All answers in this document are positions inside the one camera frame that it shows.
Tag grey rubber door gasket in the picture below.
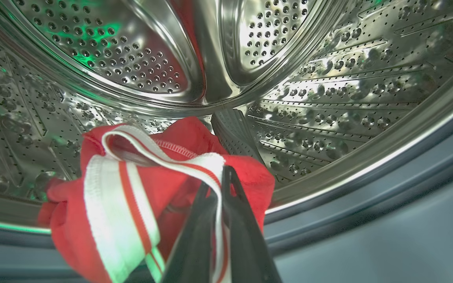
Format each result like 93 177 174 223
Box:
0 102 453 283

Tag red and white garment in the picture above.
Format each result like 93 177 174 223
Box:
38 116 276 283

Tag stainless steel washing machine drum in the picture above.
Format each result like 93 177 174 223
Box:
0 0 453 236

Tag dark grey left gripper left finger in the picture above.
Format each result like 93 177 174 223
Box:
162 181 221 283

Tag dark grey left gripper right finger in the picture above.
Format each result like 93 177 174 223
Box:
223 165 282 283

